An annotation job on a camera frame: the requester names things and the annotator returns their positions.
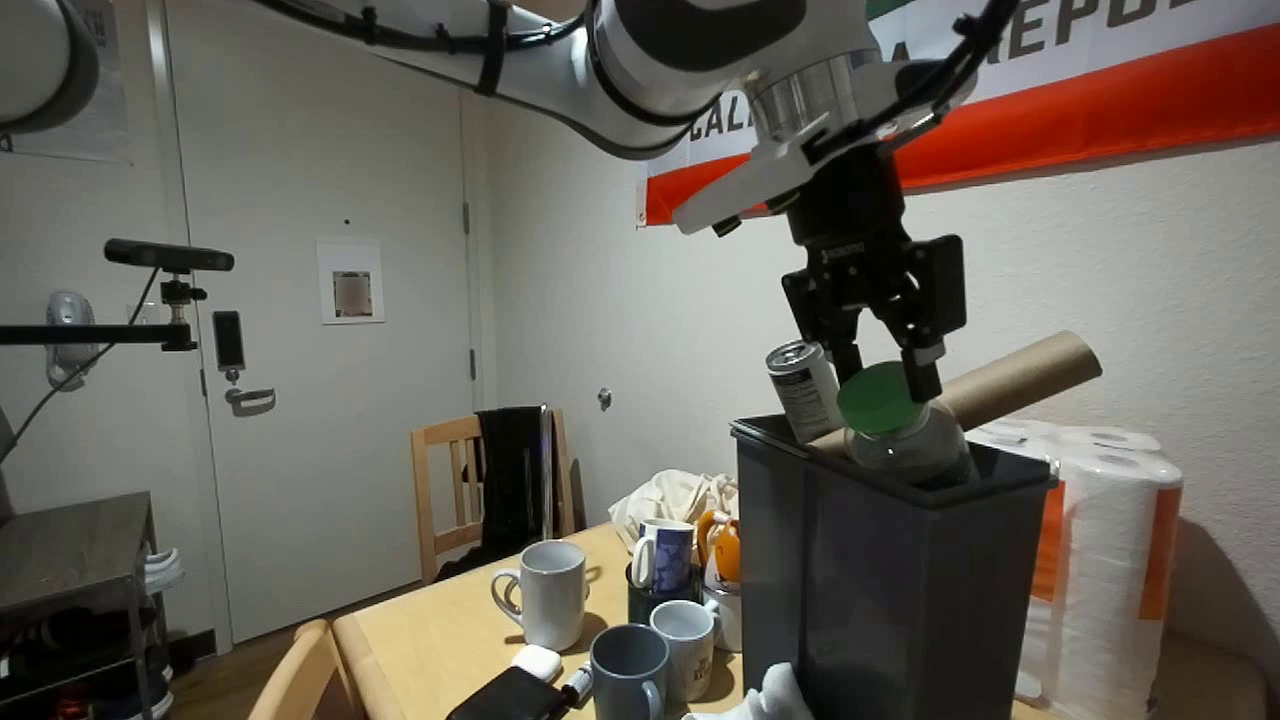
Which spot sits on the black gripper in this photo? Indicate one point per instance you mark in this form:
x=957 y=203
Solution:
x=861 y=252

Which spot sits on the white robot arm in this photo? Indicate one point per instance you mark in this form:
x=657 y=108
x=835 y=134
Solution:
x=694 y=53

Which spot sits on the grey plastic bin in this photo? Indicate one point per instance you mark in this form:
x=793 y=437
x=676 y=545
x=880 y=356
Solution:
x=880 y=587

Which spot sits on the silver drink can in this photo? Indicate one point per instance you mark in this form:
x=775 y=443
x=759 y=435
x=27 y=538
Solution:
x=807 y=391

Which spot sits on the long cardboard tube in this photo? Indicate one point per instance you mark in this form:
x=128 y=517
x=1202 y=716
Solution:
x=1013 y=372

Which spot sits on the orange object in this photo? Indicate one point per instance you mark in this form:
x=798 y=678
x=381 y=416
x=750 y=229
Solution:
x=721 y=545

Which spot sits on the crumpled white bag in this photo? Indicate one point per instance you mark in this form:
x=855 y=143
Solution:
x=665 y=498

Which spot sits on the dark purple mug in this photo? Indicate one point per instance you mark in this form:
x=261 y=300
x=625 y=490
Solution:
x=665 y=566

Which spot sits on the paper towel roll pack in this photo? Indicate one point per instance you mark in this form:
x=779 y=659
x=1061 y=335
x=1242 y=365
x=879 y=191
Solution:
x=1122 y=572

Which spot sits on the California republic flag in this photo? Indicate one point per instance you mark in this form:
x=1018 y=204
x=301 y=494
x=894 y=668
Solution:
x=1093 y=93

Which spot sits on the white cloth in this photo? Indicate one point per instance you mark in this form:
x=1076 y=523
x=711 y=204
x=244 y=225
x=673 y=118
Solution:
x=761 y=695

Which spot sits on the blue-grey mug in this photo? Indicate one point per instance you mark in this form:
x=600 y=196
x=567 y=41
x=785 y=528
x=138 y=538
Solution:
x=631 y=675

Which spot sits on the large white mug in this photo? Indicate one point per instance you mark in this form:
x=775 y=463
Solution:
x=548 y=595

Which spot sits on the small white black bottle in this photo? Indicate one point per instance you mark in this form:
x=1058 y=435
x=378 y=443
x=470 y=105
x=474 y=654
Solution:
x=578 y=684

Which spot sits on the white soap bar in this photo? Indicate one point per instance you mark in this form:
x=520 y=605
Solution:
x=536 y=660

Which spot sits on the wooden chair with slats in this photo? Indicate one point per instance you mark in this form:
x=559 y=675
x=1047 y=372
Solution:
x=440 y=494

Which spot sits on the black wallet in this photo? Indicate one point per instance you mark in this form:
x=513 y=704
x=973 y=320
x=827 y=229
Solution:
x=505 y=699

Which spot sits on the photo sheet on door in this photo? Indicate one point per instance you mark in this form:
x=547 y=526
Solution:
x=355 y=283

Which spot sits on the light wooden chair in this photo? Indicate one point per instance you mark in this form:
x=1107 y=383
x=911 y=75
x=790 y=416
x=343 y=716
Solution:
x=301 y=675

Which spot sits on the white round lamp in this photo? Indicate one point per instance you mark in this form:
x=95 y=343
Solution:
x=69 y=320

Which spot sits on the grey metal shelf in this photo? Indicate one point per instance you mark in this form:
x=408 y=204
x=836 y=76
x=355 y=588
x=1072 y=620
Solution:
x=74 y=587

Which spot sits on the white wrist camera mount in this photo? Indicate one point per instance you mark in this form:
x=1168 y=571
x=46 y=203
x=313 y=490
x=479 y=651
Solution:
x=744 y=184

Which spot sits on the wall door stopper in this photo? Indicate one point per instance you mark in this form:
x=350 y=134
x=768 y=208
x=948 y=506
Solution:
x=605 y=398

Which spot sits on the black camera on stand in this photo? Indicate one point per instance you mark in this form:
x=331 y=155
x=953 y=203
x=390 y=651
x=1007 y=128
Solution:
x=167 y=259

